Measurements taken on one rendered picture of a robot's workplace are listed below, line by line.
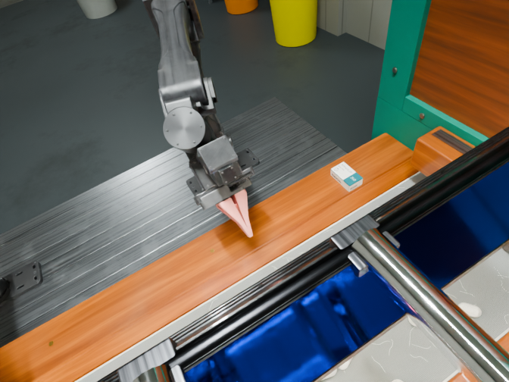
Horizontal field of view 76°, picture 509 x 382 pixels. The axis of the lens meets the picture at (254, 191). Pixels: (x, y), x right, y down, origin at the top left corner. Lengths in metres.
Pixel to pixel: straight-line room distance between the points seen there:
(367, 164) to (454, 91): 0.21
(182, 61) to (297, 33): 2.28
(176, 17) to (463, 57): 0.49
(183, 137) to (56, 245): 0.60
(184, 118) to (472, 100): 0.48
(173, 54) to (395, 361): 0.59
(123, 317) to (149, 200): 0.36
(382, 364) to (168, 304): 0.36
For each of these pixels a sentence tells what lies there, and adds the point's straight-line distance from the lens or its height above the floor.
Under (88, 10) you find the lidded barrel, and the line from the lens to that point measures 4.60.
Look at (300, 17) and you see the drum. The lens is 2.77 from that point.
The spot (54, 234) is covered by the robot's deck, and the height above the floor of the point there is 0.67.
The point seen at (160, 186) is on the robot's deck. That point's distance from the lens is 0.94.
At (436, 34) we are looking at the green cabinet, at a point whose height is 1.00.
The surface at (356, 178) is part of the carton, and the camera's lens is 0.70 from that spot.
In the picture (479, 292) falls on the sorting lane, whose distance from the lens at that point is 0.67.
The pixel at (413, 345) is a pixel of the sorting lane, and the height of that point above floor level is 0.74.
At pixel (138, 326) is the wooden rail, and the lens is 0.65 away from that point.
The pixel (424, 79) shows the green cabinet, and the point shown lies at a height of 0.92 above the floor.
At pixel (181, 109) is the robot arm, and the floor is 1.06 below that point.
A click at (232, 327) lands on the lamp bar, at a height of 1.11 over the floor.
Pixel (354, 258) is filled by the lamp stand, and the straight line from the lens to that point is 0.22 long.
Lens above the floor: 1.30
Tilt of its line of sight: 49 degrees down
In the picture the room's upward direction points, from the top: 14 degrees counter-clockwise
